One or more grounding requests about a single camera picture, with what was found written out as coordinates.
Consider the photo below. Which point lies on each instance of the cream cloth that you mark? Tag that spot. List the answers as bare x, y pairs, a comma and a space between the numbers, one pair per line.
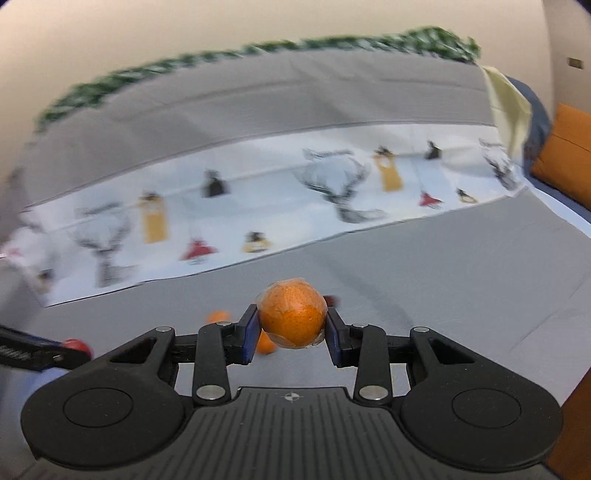
505, 106

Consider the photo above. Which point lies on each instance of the small red fruit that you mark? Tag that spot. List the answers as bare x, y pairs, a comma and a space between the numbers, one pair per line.
331, 301
77, 347

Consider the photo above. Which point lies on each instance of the grey bed sheet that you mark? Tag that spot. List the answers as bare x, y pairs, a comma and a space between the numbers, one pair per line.
461, 277

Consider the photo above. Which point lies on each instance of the light blue bed sheet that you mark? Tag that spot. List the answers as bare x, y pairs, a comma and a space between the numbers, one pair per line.
558, 203

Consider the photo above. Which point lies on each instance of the wall outlet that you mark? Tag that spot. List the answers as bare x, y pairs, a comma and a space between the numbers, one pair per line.
575, 62

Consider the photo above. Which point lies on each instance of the grey deer print quilt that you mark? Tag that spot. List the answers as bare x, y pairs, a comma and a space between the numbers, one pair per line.
277, 115

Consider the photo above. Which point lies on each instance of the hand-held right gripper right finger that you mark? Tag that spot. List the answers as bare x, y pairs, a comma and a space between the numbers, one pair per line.
333, 341

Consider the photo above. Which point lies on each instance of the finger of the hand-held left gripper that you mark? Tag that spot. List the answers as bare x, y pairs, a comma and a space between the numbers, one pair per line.
27, 350

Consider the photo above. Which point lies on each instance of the plastic mandarin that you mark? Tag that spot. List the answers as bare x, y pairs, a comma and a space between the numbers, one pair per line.
293, 314

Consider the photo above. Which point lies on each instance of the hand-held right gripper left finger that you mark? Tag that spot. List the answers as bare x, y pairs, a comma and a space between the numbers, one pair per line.
249, 334

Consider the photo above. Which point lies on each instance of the orange mandarin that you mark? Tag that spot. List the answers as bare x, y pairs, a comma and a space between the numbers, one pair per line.
266, 347
217, 317

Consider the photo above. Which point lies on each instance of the orange pillow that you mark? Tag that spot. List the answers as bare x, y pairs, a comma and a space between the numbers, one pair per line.
568, 152

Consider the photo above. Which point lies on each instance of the green checkered blanket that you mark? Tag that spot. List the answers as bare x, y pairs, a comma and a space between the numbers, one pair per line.
231, 53

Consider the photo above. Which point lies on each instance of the dark blue pillow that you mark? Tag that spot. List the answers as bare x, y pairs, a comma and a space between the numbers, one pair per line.
538, 124

